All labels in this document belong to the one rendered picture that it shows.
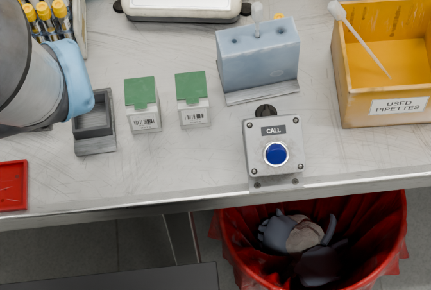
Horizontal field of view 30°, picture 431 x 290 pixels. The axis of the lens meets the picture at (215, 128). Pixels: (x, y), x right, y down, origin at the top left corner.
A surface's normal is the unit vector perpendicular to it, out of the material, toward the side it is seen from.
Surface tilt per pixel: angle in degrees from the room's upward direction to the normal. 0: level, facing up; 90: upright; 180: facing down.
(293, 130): 30
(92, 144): 0
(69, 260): 0
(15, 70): 99
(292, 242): 14
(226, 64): 90
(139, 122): 90
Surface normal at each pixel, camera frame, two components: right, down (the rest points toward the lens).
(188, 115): 0.10, 0.88
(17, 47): 0.99, 0.12
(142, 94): -0.04, -0.46
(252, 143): 0.01, 0.04
